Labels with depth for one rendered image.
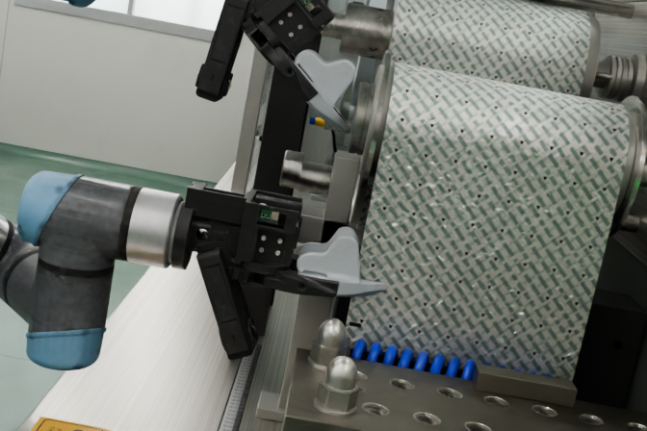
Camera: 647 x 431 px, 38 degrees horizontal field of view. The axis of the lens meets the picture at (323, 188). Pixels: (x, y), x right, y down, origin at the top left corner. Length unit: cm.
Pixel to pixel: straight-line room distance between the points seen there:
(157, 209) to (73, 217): 8
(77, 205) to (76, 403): 23
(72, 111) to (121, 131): 37
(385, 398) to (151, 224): 27
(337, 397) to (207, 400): 33
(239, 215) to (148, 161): 578
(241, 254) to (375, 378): 17
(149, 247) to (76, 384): 24
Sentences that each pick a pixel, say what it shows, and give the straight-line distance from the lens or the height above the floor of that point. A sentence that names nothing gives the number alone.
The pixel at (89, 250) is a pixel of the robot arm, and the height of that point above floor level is 108.
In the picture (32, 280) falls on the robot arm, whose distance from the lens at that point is 100.
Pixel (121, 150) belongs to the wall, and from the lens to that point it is 673.
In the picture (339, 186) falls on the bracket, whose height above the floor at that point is 117.
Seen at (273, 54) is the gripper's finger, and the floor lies 130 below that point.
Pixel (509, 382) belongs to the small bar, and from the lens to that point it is 92.
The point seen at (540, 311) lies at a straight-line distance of 97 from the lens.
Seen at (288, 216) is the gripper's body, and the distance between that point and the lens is 90.
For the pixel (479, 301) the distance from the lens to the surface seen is 96.
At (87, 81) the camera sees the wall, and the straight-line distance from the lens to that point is 674.
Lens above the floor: 135
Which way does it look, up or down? 10 degrees down
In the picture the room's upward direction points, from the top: 11 degrees clockwise
